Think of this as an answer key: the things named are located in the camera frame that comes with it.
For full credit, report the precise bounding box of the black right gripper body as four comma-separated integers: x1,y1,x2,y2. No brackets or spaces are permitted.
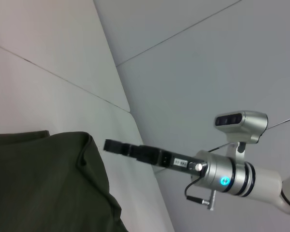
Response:
129,144,208,177

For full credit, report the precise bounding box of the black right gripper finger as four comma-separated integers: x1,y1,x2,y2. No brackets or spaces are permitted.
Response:
103,139,136,158

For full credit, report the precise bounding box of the dark green FREE t-shirt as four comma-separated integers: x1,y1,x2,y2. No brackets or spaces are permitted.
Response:
0,130,131,232

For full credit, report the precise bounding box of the silver knob bolt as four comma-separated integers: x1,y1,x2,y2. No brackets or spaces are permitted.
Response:
194,162,208,172

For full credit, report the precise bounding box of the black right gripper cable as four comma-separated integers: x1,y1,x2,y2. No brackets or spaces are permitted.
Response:
184,175,217,211

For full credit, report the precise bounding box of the thin black camera cable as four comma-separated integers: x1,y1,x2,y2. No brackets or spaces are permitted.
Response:
207,142,234,153

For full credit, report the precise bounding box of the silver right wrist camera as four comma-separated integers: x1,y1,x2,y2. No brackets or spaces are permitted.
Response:
214,110,269,165

